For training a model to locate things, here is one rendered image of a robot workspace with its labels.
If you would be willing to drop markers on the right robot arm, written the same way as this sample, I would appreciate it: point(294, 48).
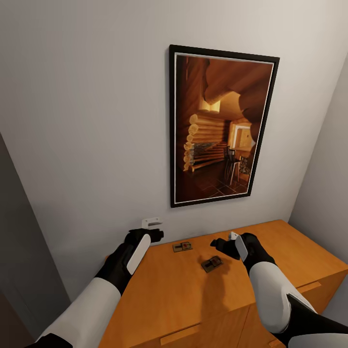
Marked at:
point(282, 310)

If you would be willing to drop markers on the mousetrap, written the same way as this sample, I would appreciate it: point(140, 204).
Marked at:
point(182, 246)
point(212, 263)

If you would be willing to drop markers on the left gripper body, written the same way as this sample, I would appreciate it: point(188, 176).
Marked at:
point(155, 235)

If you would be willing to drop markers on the cabinet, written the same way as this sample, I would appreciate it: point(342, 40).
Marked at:
point(172, 302)

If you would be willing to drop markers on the picture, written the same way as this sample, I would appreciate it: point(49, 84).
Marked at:
point(219, 104)

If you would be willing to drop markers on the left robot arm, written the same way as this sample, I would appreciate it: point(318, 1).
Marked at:
point(84, 322)

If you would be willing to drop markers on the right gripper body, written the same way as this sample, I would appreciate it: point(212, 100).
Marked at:
point(224, 247)

